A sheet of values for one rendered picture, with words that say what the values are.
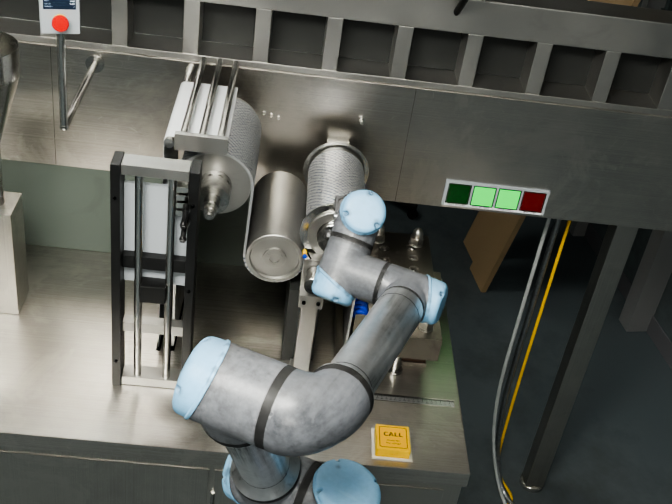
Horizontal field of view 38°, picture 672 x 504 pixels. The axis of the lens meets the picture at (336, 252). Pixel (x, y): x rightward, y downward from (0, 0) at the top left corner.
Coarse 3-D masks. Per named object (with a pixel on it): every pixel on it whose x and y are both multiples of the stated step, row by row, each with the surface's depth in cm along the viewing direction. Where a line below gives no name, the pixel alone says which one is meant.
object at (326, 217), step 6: (342, 150) 215; (318, 216) 195; (324, 216) 194; (330, 216) 194; (312, 222) 195; (318, 222) 195; (324, 222) 195; (312, 228) 196; (318, 228) 196; (312, 234) 197; (312, 240) 197; (312, 246) 198; (318, 246) 198; (318, 252) 199
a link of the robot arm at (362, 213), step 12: (360, 192) 159; (372, 192) 160; (348, 204) 159; (360, 204) 159; (372, 204) 159; (384, 204) 160; (348, 216) 158; (360, 216) 159; (372, 216) 159; (384, 216) 159; (336, 228) 162; (348, 228) 160; (360, 228) 158; (372, 228) 159; (372, 240) 162
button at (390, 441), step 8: (376, 424) 201; (376, 432) 199; (384, 432) 199; (392, 432) 199; (400, 432) 200; (408, 432) 200; (376, 440) 197; (384, 440) 197; (392, 440) 198; (400, 440) 198; (408, 440) 198; (376, 448) 196; (384, 448) 196; (392, 448) 196; (400, 448) 196; (408, 448) 196; (384, 456) 197; (392, 456) 197; (400, 456) 197; (408, 456) 197
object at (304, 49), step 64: (0, 0) 211; (128, 0) 205; (192, 0) 203; (256, 0) 203; (320, 0) 203; (384, 0) 203; (448, 0) 203; (512, 0) 205; (576, 0) 210; (256, 64) 212; (320, 64) 214; (384, 64) 219; (448, 64) 219; (512, 64) 219; (576, 64) 219; (640, 64) 219
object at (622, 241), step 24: (624, 240) 257; (600, 264) 264; (624, 264) 262; (600, 288) 267; (600, 312) 272; (576, 336) 278; (576, 360) 282; (576, 384) 287; (552, 408) 293; (552, 432) 299; (528, 456) 313; (552, 456) 305; (528, 480) 312
